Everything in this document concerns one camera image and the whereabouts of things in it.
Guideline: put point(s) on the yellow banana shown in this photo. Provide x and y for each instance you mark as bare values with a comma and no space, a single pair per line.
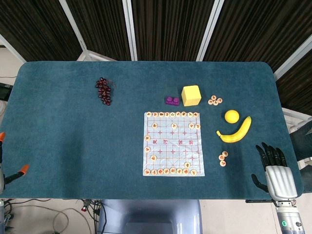
234,137

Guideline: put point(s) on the chinese chess board sheet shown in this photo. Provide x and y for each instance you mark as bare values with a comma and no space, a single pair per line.
168,151

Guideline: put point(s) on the white round container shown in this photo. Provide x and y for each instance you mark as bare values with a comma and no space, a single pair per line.
2,109

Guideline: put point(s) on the yellow foam cube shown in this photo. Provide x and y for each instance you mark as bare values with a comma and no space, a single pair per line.
191,96

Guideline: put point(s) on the teal table cloth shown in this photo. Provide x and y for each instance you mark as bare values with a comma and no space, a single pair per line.
73,146

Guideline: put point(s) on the yellow ball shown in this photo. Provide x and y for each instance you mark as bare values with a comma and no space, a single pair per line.
231,116

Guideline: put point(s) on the purple toy building block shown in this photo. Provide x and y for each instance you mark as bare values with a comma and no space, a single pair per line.
172,101

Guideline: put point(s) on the blue-grey robot torso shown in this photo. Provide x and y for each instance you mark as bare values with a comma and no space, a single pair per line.
151,214

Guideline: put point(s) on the black box device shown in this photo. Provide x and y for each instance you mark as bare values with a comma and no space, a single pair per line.
5,91

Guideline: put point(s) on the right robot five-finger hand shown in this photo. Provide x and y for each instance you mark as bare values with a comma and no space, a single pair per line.
280,180

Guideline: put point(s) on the dark red grape bunch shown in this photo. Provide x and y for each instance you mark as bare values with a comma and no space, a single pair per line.
103,91

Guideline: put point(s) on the silver connector with red tip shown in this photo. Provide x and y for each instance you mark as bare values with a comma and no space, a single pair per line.
84,208

